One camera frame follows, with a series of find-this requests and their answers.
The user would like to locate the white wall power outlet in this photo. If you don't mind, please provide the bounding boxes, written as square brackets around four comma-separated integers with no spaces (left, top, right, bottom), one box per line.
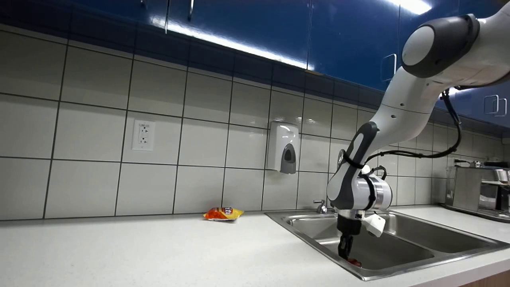
[132,120,156,153]

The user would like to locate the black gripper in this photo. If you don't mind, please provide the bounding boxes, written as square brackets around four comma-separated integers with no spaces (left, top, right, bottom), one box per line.
[336,209,366,262]

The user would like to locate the stainless steel countertop appliance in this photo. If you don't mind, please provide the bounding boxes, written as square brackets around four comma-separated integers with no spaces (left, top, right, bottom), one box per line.
[443,161,510,223]

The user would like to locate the white wall soap dispenser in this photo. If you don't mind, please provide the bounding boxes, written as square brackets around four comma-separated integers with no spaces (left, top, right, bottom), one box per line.
[264,121,302,175]

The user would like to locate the orange yellow snack pack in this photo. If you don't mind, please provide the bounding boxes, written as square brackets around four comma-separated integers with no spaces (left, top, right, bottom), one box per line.
[202,206,245,223]

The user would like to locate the blue upper cabinets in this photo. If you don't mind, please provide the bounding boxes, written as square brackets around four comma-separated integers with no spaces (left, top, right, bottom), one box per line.
[0,0,510,131]

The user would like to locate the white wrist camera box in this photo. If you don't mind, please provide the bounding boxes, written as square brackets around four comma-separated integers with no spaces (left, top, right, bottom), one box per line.
[360,210,388,239]

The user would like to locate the stainless steel double sink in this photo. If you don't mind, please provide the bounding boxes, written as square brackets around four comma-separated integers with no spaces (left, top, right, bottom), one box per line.
[266,207,510,282]

